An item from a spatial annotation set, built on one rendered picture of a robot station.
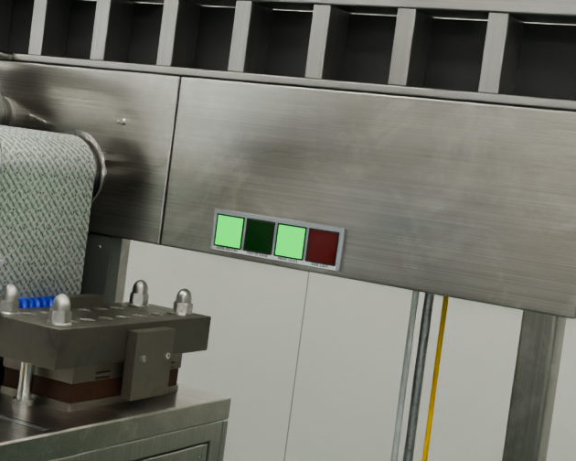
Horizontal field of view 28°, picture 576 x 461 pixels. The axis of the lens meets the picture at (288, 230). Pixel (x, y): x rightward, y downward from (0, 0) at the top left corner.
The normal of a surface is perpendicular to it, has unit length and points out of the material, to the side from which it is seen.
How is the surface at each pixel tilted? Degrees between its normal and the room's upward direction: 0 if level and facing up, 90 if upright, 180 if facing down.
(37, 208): 90
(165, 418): 90
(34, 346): 90
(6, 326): 90
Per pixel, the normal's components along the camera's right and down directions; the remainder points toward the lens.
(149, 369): 0.86, 0.14
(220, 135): -0.49, -0.02
